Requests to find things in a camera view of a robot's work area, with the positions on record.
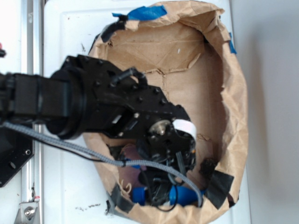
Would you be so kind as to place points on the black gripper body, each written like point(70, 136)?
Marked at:
point(171, 143)

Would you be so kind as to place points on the blue bottle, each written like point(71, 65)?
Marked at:
point(178, 194)

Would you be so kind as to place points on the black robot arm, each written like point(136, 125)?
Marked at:
point(93, 95)

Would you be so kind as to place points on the black tape right piece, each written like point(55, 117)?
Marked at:
point(219, 188)

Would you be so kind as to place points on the black tape piece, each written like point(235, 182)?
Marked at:
point(117, 200)
point(219, 188)

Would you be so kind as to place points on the black tape left piece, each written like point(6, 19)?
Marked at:
point(117, 200)

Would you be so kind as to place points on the brown paper bag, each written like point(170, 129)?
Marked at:
point(188, 54)

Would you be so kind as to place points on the blue tape strip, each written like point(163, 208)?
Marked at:
point(143, 13)

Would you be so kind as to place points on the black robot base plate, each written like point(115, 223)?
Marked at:
point(15, 151)

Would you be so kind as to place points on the metal corner bracket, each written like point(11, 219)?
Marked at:
point(28, 213)

